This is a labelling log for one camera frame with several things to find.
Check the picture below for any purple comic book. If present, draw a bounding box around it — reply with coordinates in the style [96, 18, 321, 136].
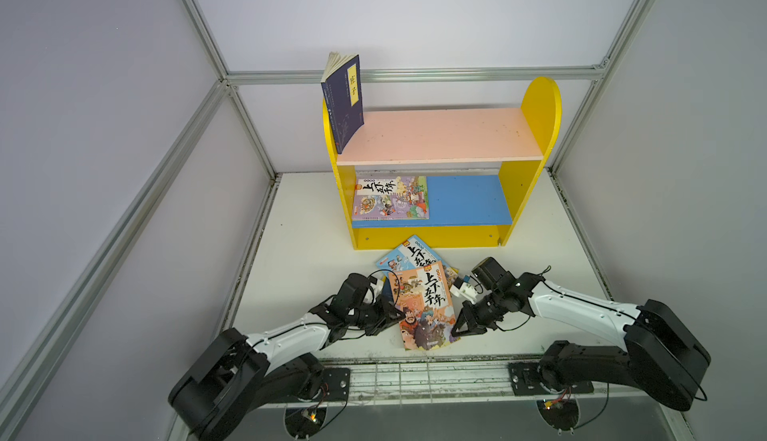
[352, 175, 429, 221]

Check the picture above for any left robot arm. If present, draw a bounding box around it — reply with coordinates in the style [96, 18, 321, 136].
[168, 273, 405, 440]

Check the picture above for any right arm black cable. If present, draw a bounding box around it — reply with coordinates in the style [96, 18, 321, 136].
[472, 265, 708, 403]

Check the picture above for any yellow pink blue bookshelf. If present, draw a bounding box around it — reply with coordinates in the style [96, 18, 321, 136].
[323, 77, 562, 250]

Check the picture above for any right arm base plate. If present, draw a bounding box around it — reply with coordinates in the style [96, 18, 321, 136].
[507, 361, 594, 396]

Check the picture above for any dark blue standing book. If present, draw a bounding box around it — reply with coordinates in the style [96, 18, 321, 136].
[321, 52, 364, 155]

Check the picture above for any orange comic book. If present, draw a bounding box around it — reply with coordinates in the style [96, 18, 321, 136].
[389, 262, 457, 351]

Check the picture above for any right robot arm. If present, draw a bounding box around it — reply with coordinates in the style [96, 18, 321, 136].
[451, 257, 711, 412]

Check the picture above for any aluminium cage frame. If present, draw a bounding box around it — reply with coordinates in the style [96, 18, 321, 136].
[0, 0, 767, 441]

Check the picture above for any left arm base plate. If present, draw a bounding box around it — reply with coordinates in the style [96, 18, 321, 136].
[297, 367, 352, 403]

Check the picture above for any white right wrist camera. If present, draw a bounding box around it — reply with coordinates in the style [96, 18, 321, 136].
[449, 276, 479, 303]

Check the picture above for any light blue comic book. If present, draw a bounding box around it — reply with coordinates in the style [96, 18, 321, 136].
[376, 235, 459, 285]

